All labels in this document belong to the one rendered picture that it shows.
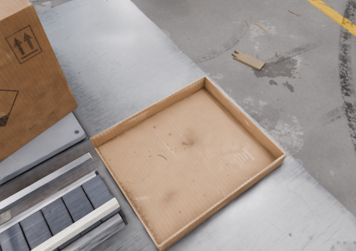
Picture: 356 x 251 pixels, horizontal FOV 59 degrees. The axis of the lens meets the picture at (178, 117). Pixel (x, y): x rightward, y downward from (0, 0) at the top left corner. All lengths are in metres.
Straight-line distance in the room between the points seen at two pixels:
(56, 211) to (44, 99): 0.22
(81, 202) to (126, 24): 0.55
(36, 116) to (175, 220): 0.34
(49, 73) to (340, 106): 1.65
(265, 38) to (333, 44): 0.44
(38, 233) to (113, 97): 0.34
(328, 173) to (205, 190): 1.15
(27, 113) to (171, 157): 0.30
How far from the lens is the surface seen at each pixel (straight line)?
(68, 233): 0.55
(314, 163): 1.72
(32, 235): 0.61
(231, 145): 0.68
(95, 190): 0.60
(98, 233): 0.58
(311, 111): 1.90
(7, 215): 0.69
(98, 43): 0.92
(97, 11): 1.03
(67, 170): 0.54
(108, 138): 0.69
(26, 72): 0.62
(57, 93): 0.69
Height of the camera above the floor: 1.42
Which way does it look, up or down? 55 degrees down
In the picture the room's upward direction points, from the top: 1 degrees counter-clockwise
